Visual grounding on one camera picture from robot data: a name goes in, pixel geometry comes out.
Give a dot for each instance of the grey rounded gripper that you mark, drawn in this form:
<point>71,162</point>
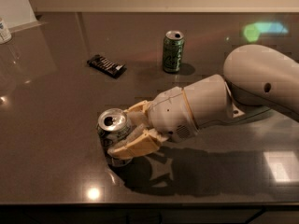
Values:
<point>169,113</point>

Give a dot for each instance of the silver 7up soda can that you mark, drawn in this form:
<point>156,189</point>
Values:
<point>113,125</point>

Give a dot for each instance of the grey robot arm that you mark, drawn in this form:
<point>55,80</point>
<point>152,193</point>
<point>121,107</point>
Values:
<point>255,78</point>

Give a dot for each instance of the green soda can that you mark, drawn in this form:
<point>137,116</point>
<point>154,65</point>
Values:
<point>173,51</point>

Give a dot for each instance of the dark chocolate bar wrapper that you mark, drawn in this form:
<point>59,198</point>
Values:
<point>106,66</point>

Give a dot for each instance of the white angled board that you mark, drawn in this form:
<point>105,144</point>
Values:
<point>18,15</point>

